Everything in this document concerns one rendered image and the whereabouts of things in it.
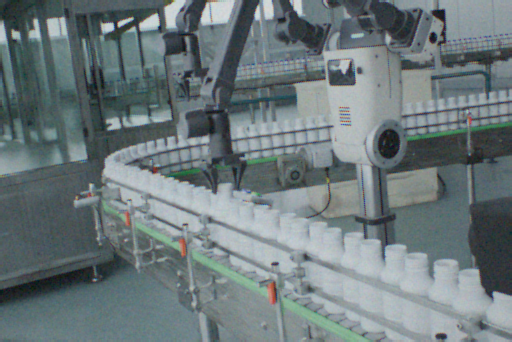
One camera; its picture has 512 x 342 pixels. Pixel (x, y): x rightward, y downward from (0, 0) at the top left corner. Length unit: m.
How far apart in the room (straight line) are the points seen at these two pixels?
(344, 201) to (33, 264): 2.68
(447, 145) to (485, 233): 3.22
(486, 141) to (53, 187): 2.85
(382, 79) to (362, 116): 0.13
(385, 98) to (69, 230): 3.15
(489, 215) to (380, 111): 1.77
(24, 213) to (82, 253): 0.51
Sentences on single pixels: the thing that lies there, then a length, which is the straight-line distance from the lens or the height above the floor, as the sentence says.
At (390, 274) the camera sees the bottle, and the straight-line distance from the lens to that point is 1.15.
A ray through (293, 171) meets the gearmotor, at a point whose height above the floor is 0.94.
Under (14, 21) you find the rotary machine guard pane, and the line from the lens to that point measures 4.69.
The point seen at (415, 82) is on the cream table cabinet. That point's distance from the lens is 5.96.
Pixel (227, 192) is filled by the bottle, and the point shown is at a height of 1.18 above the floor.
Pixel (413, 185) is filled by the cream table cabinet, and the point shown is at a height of 0.17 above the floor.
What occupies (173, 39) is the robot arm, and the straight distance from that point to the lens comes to 2.06.
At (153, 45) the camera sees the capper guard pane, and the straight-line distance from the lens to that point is 6.96.
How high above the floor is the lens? 1.52
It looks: 11 degrees down
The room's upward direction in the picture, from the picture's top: 7 degrees counter-clockwise
